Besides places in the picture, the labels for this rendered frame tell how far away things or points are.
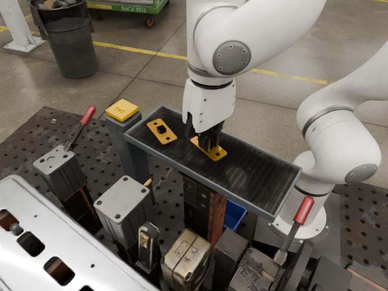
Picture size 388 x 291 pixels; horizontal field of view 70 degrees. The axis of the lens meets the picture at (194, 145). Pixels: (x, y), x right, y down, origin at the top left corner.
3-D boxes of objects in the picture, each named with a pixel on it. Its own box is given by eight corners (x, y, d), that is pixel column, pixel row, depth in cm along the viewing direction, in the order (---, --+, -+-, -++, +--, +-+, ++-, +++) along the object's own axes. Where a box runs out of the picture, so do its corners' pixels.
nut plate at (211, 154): (189, 140, 62) (189, 137, 61) (202, 133, 64) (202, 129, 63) (215, 162, 58) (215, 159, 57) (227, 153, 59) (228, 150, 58)
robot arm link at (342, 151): (321, 159, 82) (354, 94, 65) (355, 215, 70) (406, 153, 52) (282, 164, 81) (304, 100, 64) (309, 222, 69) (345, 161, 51)
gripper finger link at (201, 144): (201, 120, 56) (200, 143, 61) (189, 126, 55) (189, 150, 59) (211, 128, 54) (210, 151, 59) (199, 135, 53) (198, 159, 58)
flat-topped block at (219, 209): (183, 246, 92) (178, 156, 60) (197, 228, 97) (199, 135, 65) (208, 264, 88) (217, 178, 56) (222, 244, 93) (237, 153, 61)
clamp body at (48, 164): (68, 231, 96) (23, 163, 71) (94, 208, 103) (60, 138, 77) (87, 246, 93) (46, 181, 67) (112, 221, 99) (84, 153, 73)
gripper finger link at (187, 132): (200, 94, 50) (213, 105, 54) (175, 130, 51) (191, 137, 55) (204, 98, 49) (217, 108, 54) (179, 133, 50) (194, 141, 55)
